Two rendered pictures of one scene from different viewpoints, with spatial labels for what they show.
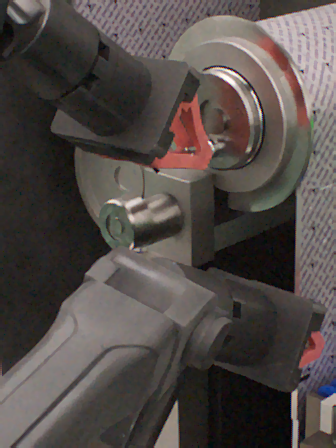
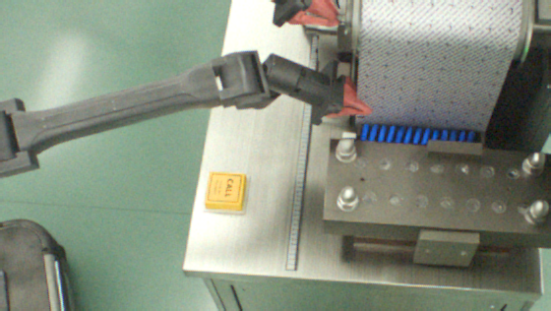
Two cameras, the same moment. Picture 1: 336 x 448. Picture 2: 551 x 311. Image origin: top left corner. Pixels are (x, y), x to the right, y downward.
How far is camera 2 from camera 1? 0.89 m
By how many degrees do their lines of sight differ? 53
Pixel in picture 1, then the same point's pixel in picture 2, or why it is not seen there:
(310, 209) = (364, 69)
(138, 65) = not seen: outside the picture
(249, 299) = (309, 89)
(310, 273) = (364, 89)
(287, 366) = (315, 117)
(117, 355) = (185, 96)
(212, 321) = (242, 100)
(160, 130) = (276, 19)
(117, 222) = not seen: hidden behind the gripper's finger
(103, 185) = not seen: outside the picture
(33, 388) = (145, 94)
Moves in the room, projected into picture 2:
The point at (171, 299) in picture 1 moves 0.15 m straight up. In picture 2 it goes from (231, 86) to (216, 20)
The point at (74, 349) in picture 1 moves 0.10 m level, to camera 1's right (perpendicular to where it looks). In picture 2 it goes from (172, 88) to (211, 130)
